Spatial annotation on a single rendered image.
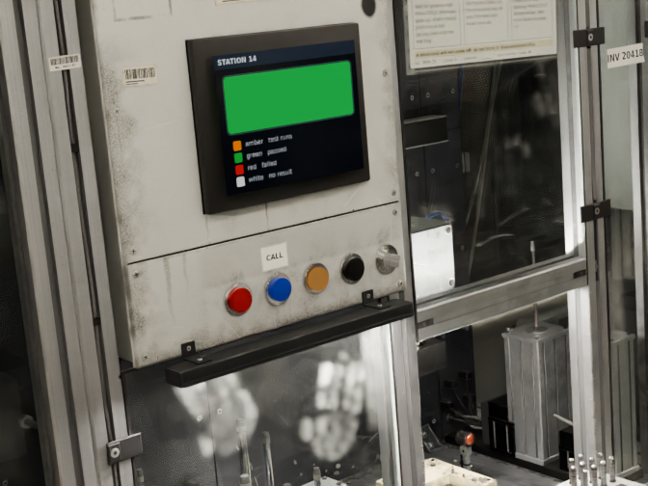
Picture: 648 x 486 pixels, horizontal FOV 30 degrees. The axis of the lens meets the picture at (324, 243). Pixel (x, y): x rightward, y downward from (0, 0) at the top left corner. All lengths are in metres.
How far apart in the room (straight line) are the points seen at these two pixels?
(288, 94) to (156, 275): 0.27
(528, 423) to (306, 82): 0.94
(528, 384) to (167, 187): 0.97
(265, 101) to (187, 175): 0.13
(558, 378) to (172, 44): 1.07
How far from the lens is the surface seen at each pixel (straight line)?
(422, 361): 1.94
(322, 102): 1.48
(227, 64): 1.39
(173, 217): 1.39
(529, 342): 2.13
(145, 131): 1.36
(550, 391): 2.17
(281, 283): 1.47
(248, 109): 1.41
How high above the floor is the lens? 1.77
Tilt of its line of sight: 12 degrees down
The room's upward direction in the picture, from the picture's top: 5 degrees counter-clockwise
